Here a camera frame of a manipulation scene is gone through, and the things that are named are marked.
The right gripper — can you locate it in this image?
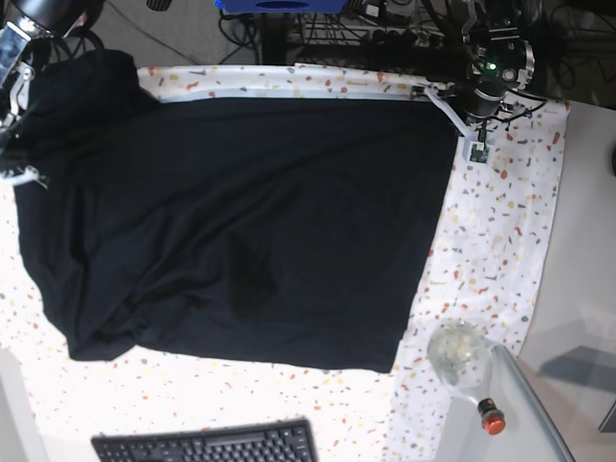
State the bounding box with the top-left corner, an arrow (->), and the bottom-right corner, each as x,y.
1,125 -> 48,190

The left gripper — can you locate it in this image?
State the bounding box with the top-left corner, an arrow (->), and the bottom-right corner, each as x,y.
452,79 -> 508,124

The black t-shirt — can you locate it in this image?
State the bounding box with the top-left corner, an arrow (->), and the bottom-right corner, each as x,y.
14,51 -> 456,373

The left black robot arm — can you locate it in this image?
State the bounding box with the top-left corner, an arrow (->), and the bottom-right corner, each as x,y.
456,1 -> 535,121

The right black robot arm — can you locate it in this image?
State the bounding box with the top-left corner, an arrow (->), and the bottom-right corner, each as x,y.
1,1 -> 104,188

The black power strip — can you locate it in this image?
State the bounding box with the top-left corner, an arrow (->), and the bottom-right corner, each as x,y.
360,26 -> 454,50

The clear bottle orange cap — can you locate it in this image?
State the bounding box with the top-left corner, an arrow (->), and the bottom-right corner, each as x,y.
426,320 -> 506,436

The blue box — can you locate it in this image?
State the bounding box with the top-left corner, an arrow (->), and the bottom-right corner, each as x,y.
214,0 -> 347,14

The black computer keyboard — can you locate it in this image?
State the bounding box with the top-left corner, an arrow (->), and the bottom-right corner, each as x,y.
90,419 -> 319,462

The black wire rack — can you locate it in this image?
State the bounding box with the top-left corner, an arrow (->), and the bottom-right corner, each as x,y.
285,12 -> 389,50

